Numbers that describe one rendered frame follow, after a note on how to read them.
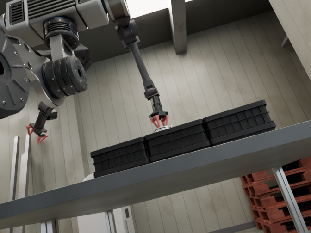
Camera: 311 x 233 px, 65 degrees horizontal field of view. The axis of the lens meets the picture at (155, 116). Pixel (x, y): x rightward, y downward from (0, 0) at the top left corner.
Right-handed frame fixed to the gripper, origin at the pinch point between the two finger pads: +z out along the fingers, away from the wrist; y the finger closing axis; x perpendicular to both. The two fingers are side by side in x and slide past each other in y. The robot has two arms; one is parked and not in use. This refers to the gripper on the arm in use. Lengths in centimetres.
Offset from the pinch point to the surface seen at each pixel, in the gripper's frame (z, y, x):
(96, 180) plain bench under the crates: 35, 58, 45
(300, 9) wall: -116, -180, 42
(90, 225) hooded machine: 32, -23, -233
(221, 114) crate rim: 9.9, -8.6, 36.5
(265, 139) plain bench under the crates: 36, 24, 72
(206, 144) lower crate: 21.1, -1.3, 28.3
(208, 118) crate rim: 9.8, -4.1, 32.1
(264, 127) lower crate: 21, -20, 47
